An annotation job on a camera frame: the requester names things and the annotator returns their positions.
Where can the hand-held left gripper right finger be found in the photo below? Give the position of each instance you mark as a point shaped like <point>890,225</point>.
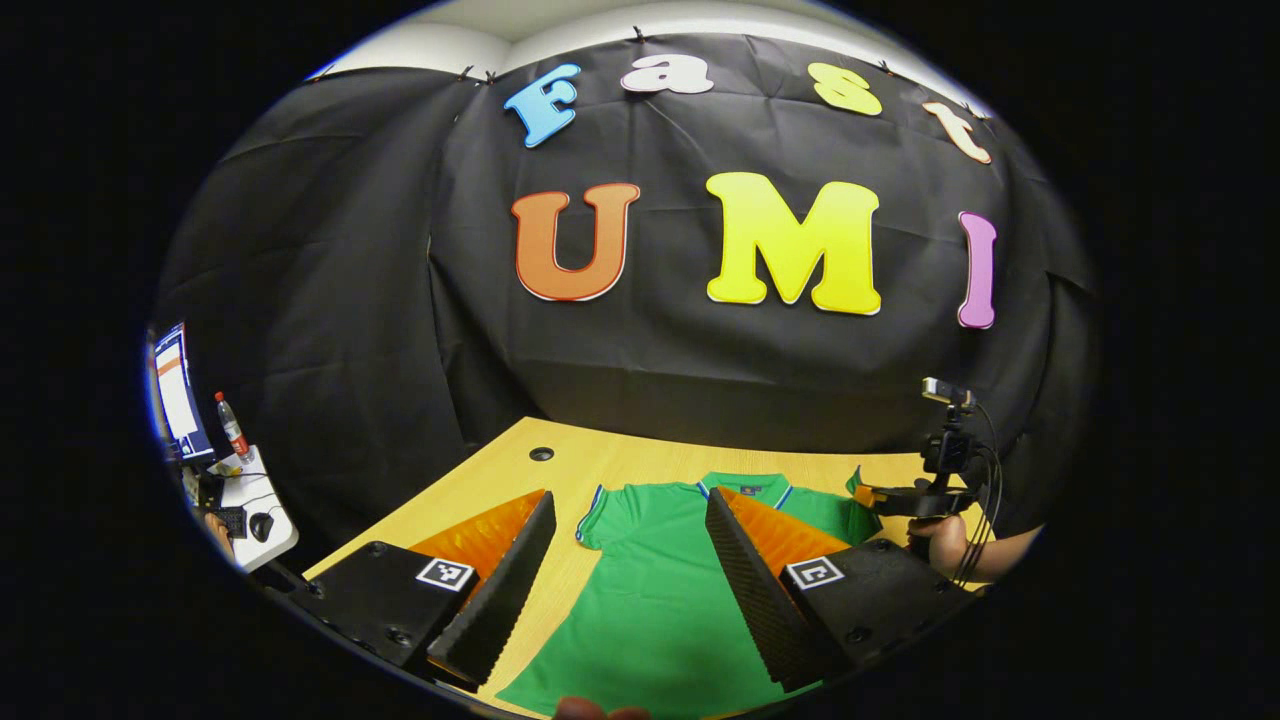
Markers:
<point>755,600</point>

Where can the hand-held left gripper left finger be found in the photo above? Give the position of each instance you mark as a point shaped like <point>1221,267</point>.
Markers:
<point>505,590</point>

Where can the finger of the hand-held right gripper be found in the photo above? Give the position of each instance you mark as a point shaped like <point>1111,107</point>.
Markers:
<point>863,494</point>

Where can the green T-shirt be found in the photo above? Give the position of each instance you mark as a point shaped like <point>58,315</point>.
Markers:
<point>650,600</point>

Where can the black backdrop cloth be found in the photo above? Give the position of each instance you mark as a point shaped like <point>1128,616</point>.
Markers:
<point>700,350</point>

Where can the white side desk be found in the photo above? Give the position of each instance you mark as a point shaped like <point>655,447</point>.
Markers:
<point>272,500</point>

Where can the black computer mouse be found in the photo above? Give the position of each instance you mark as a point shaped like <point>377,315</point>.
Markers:
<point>262,526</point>

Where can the black keyboard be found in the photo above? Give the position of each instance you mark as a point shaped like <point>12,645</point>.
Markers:
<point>232,521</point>

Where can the red capped plastic bottle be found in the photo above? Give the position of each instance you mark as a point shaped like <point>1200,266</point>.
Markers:
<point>234,432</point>

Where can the computer monitor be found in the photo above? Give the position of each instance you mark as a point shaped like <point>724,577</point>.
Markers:
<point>178,395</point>

